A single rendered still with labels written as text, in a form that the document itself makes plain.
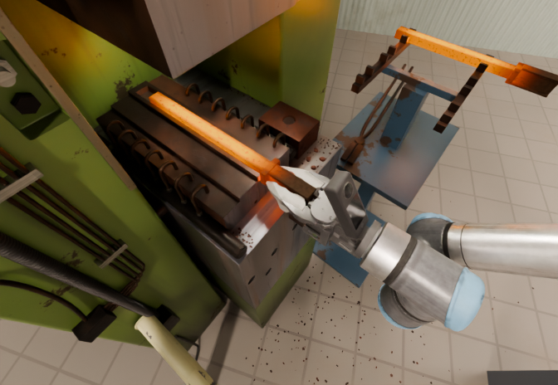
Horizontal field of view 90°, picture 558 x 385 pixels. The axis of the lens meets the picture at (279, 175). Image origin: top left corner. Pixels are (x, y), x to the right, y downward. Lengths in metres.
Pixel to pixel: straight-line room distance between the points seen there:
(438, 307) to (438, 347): 1.10
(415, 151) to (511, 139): 1.60
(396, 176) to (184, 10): 0.74
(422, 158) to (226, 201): 0.65
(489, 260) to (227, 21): 0.54
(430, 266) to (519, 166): 1.95
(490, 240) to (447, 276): 0.14
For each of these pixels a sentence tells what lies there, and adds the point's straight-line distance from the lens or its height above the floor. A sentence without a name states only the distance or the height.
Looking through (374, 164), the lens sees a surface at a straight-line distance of 0.90.
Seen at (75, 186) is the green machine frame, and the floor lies 1.10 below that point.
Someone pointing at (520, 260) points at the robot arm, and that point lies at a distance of 0.59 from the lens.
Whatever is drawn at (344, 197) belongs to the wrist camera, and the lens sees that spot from 0.42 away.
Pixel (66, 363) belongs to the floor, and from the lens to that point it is 1.70.
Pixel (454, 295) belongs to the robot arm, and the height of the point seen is 1.02.
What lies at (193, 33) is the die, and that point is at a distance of 0.30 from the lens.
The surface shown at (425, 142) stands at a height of 0.76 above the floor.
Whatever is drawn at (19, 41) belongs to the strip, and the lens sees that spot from 0.39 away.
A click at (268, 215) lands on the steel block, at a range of 0.58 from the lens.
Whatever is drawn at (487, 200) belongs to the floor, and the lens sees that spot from 2.08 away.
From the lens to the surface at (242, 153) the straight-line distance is 0.56.
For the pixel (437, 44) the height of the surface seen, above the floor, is 1.03.
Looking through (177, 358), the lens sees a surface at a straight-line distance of 0.83.
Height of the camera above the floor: 1.43
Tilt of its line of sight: 55 degrees down
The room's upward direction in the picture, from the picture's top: straight up
